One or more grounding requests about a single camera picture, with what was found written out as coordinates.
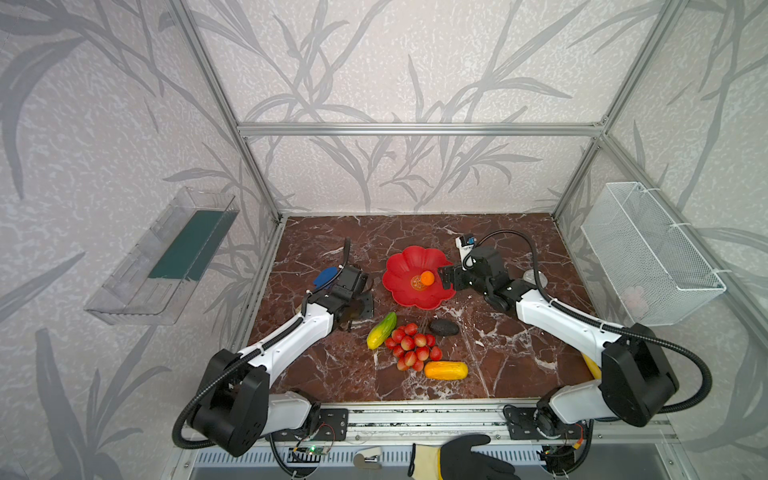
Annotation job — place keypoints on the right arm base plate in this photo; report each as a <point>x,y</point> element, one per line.
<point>528,423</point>

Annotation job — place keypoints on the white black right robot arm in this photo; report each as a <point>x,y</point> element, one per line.
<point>636,377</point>

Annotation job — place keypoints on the clear plastic wall shelf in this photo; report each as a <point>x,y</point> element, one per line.
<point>152,285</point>

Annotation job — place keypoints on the red fake grape bunch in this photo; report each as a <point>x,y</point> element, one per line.
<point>412,348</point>

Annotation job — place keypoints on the red flower-shaped fruit bowl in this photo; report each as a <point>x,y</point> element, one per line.
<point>401,278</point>

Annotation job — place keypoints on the yellow fake banana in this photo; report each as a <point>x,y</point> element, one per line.
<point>594,369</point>

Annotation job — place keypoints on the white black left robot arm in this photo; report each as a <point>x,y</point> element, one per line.
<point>233,406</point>

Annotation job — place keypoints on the green circuit board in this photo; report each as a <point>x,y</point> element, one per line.
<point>311,451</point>

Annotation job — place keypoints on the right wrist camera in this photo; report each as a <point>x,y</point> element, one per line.
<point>465,243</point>

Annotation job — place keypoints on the dark fake avocado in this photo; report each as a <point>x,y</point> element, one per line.
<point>443,327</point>

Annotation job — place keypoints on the black and yellow gloved hand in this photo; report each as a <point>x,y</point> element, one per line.
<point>455,460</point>

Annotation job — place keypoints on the small fake orange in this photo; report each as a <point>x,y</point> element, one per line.
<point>427,278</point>

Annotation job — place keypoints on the round silver metal lid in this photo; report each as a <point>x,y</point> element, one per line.
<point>535,278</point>

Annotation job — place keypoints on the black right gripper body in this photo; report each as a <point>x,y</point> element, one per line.
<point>453,276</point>

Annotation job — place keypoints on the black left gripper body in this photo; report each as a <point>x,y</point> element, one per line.
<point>348,279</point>

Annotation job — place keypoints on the white wire mesh basket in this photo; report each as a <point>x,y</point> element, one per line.
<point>639,244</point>

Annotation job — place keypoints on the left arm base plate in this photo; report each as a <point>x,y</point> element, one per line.
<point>327,424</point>

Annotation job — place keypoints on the pink object in basket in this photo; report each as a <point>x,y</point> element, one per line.
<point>635,302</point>

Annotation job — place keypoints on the blue toy garden trowel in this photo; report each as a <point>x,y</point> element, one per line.
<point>324,277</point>

